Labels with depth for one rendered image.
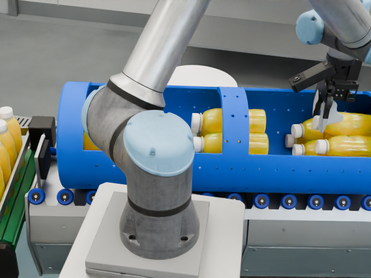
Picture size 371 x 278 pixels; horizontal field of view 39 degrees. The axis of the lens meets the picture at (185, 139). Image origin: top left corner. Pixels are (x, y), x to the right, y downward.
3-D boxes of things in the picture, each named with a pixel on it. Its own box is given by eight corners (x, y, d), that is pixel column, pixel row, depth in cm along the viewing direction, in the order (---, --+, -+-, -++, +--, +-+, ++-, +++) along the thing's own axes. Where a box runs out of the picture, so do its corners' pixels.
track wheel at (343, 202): (351, 194, 144) (349, 193, 146) (335, 193, 144) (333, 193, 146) (351, 210, 144) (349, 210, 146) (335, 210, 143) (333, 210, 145)
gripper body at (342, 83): (354, 105, 136) (365, 62, 129) (321, 103, 135) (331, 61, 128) (345, 90, 142) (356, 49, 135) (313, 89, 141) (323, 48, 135)
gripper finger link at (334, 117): (342, 137, 138) (347, 103, 135) (319, 136, 138) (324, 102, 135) (338, 133, 141) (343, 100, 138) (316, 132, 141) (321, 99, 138)
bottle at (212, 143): (265, 164, 140) (199, 162, 138) (262, 144, 144) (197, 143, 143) (270, 146, 134) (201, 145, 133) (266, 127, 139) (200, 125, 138)
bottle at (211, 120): (268, 123, 137) (199, 121, 136) (263, 139, 142) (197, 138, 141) (264, 103, 141) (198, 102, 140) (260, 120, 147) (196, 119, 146)
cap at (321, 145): (324, 156, 139) (318, 156, 139) (320, 150, 143) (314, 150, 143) (327, 143, 138) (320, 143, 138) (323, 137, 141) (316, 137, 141)
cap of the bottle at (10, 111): (15, 116, 150) (14, 110, 149) (2, 120, 148) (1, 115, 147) (9, 110, 153) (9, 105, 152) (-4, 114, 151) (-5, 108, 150)
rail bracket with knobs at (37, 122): (52, 159, 164) (49, 131, 158) (28, 158, 163) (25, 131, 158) (58, 140, 172) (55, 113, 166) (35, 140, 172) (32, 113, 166)
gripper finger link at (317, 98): (332, 121, 146) (342, 97, 139) (311, 120, 146) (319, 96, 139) (329, 112, 148) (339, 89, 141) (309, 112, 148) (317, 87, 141)
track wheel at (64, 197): (73, 188, 139) (74, 188, 141) (56, 188, 139) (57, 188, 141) (73, 206, 139) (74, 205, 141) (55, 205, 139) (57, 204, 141)
